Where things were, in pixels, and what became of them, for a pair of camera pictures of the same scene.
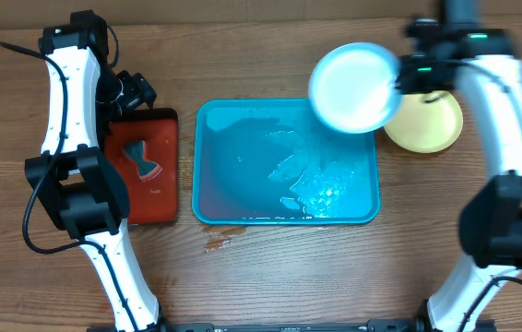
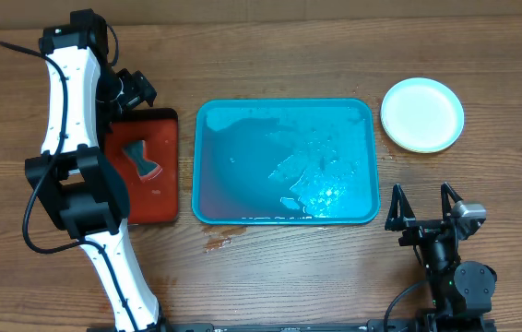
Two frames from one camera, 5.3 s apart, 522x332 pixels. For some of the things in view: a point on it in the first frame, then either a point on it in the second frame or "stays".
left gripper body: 124,95 stays
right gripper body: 423,77 to 422,234
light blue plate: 351,88 to 422,115
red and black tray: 143,144 stays
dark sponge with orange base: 147,170 stays
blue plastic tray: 274,161 stays
